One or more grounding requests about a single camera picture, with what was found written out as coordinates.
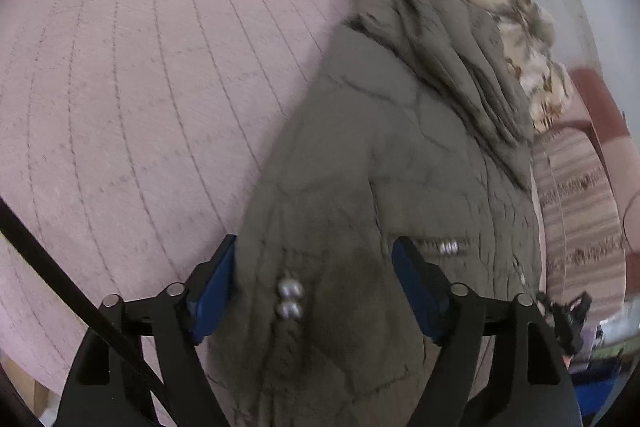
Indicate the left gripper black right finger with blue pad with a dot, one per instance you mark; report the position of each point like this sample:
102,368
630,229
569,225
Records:
499,363

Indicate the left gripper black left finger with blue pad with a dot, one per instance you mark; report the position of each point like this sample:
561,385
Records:
149,355

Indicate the grey-green padded winter jacket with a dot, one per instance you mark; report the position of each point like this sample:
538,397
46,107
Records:
413,127

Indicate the striped beige woven blanket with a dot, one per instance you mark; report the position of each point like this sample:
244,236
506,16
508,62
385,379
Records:
583,250

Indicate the pink brown headboard cushion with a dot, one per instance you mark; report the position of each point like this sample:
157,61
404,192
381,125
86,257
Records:
593,110

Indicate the pink quilted bed sheet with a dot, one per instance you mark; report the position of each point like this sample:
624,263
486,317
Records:
132,131

